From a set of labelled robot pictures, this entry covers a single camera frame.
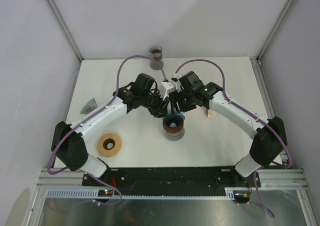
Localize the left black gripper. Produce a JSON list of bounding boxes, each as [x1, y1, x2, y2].
[[140, 89, 170, 119]]

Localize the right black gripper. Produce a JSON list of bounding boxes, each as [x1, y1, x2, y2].
[[168, 88, 197, 115]]

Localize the blue ribbed cone dripper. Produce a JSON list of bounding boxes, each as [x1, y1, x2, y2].
[[162, 113, 185, 131]]

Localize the dark wooden dripper ring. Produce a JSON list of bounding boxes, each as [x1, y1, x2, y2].
[[162, 122, 185, 134]]

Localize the clear ribbed glass server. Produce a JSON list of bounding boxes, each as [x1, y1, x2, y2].
[[164, 128, 185, 141]]

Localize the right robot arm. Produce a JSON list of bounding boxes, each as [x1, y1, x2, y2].
[[168, 71, 287, 186]]

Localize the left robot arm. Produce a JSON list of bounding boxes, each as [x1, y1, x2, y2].
[[51, 73, 176, 186]]

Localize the white paper coffee filters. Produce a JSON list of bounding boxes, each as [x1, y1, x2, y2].
[[205, 109, 219, 117]]

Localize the grey glass carafe with collar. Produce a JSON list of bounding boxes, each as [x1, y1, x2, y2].
[[148, 46, 164, 71]]

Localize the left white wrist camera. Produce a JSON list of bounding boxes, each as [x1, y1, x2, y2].
[[159, 81, 177, 100]]

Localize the light wooden dripper ring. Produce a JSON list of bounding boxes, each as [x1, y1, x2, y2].
[[96, 133, 123, 157]]

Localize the white slotted cable duct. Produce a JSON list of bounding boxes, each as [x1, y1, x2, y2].
[[46, 188, 235, 200]]

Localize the left aluminium corner post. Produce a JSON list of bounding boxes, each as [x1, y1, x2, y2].
[[36, 0, 83, 61]]

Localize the aluminium corner post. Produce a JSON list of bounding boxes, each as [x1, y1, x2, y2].
[[36, 0, 83, 61], [256, 0, 297, 62]]

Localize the right aluminium corner post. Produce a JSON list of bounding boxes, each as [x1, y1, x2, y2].
[[256, 0, 297, 62]]

